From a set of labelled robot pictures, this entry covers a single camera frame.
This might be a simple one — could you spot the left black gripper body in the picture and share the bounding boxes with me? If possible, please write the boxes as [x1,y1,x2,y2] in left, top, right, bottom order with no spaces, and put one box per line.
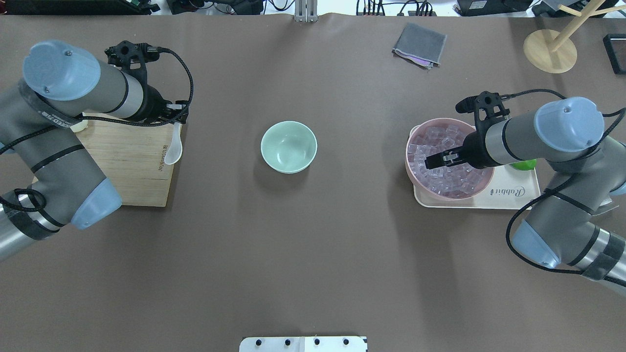
[141,86,186,124]

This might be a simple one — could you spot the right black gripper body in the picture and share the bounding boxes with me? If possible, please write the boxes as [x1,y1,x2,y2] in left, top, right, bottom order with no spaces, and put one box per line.
[452,132,490,169]

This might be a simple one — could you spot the white ceramic spoon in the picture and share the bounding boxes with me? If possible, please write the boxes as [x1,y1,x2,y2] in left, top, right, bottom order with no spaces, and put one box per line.
[163,122,183,165]

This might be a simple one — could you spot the metal ice scoop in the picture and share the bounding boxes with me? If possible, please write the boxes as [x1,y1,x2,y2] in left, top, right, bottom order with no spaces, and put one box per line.
[590,190,621,217]

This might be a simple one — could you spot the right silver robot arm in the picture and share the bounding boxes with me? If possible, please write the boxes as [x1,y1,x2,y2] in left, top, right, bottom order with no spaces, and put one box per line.
[425,91,626,295]

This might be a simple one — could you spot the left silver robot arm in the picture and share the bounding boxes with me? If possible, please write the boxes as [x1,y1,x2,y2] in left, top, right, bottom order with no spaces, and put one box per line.
[0,40,193,261]

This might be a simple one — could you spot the pink bowl of ice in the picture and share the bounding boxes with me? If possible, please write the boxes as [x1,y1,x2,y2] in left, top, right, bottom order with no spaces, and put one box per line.
[404,118,494,201]

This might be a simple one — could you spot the mint green bowl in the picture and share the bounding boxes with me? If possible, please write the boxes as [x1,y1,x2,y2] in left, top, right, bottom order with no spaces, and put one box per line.
[260,121,318,174]

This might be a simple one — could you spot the bamboo cutting board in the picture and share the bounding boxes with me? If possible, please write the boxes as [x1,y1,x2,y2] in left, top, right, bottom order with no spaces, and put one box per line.
[75,120,174,207]

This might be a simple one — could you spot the beige serving tray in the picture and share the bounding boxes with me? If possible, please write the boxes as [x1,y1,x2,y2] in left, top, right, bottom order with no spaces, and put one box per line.
[404,152,541,210]

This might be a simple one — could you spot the green lime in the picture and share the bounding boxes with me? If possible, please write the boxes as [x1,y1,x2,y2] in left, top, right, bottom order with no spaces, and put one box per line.
[510,159,537,171]

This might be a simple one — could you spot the white onion half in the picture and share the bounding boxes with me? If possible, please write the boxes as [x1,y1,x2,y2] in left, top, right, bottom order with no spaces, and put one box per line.
[70,120,88,133]

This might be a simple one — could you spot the grey folded cloth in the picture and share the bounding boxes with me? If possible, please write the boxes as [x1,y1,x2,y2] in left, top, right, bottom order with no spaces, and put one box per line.
[392,23,447,69]

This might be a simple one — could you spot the wooden cup tree stand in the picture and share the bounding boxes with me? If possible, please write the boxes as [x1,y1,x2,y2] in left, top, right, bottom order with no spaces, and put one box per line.
[523,0,626,74]

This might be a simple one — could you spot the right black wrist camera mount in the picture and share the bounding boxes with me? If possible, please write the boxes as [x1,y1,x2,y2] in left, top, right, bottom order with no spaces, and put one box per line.
[455,91,510,134]

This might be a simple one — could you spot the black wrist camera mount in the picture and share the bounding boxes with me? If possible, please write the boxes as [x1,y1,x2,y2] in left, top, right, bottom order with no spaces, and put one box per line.
[455,91,510,134]
[104,41,159,85]

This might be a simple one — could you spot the aluminium frame post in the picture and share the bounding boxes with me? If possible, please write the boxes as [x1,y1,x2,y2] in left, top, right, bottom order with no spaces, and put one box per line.
[294,0,319,23]

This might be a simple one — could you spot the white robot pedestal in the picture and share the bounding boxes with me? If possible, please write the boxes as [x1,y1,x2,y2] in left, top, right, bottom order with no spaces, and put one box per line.
[239,336,369,352]

